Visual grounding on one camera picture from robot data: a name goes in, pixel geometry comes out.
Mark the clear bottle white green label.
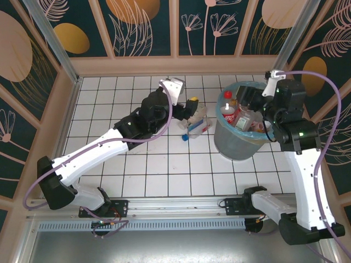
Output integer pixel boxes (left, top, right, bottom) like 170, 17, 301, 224
179, 102, 208, 130

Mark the clear bottle blue label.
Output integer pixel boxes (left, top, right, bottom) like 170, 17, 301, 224
182, 116, 214, 142

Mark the blue plastic bin liner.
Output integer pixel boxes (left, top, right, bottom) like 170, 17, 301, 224
214, 81, 275, 146

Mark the grey metal bin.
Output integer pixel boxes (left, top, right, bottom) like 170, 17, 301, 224
213, 81, 276, 161

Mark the grey metal base sheet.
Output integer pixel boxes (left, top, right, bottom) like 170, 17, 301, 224
29, 216, 329, 263

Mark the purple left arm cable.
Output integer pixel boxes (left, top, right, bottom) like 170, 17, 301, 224
23, 82, 175, 239

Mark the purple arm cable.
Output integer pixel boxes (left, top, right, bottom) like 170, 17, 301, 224
245, 70, 351, 263
23, 82, 175, 239

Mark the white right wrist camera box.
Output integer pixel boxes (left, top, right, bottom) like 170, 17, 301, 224
264, 70, 286, 97

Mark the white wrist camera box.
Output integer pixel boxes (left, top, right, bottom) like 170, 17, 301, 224
158, 78, 185, 107
264, 70, 286, 97

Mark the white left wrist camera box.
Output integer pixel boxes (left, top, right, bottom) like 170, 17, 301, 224
158, 78, 185, 107

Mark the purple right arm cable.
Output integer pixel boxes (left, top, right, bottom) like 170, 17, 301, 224
245, 70, 351, 263

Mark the aluminium frame post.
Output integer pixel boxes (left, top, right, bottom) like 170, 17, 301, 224
21, 0, 83, 84
268, 0, 321, 82

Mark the aluminium side rail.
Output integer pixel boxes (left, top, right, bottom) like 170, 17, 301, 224
54, 77, 83, 165

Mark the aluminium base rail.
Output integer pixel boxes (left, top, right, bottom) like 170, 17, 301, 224
26, 193, 326, 220

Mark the grey slotted cable duct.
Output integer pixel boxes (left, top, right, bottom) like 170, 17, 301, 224
37, 220, 247, 231

